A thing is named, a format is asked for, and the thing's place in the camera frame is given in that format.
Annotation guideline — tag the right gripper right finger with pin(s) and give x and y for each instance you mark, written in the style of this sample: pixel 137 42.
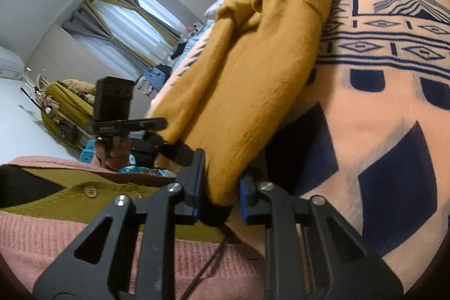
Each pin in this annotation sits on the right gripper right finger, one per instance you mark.
pixel 311 251

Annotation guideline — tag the orange knit sweater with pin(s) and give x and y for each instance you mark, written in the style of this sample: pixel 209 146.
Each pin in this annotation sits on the orange knit sweater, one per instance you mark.
pixel 233 98

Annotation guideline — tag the person's left hand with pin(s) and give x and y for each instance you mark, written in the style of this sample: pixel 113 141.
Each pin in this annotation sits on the person's left hand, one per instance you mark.
pixel 112 158

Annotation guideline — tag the yellow hanging coat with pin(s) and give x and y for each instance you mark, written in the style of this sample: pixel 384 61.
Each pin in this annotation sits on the yellow hanging coat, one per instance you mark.
pixel 66 114

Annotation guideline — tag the pink knit sweater sleeve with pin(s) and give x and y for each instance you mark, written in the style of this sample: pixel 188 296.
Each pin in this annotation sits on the pink knit sweater sleeve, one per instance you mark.
pixel 73 231

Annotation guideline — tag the turquoise plastic basket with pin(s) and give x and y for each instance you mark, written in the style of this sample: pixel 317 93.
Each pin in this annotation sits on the turquoise plastic basket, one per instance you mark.
pixel 139 159

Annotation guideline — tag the window curtains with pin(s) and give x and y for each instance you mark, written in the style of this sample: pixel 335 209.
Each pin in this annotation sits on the window curtains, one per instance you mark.
pixel 128 36

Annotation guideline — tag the olive green buttoned cardigan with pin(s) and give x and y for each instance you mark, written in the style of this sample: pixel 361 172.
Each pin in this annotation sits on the olive green buttoned cardigan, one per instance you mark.
pixel 61 194

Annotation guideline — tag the patterned pink navy blanket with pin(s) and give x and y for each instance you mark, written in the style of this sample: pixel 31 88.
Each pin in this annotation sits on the patterned pink navy blanket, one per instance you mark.
pixel 370 128

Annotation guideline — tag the white pillow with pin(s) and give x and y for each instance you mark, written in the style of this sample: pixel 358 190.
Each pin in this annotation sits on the white pillow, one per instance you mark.
pixel 211 12

